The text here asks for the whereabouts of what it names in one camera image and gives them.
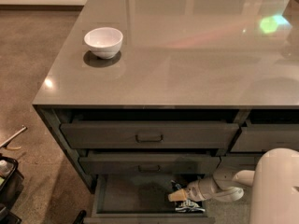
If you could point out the grey cabinet frame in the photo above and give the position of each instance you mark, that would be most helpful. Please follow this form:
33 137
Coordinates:
55 116

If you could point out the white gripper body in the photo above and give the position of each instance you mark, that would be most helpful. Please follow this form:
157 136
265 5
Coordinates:
194 189

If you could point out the grey open bottom drawer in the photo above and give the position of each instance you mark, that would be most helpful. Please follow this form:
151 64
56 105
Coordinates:
138 199

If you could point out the grey middle left drawer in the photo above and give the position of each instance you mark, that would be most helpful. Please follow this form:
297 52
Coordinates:
132 163

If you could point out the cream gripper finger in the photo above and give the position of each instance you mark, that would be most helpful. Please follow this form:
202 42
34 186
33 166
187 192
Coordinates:
178 196

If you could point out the grey top right drawer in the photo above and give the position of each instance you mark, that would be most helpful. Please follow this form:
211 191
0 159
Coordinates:
263 137

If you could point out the grey metal rod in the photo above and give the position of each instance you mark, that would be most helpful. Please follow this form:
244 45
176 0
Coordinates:
5 143

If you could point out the white ceramic bowl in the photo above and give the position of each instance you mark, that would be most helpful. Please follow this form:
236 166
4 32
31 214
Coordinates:
104 42

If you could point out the black cart with items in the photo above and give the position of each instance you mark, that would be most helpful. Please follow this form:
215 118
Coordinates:
10 188

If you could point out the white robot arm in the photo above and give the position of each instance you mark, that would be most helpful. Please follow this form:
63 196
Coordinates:
274 187

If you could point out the blue chip bag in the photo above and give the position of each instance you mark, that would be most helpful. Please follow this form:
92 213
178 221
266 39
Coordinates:
186 206

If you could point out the grey top left drawer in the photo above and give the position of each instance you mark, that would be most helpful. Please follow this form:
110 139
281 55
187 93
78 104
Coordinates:
149 134

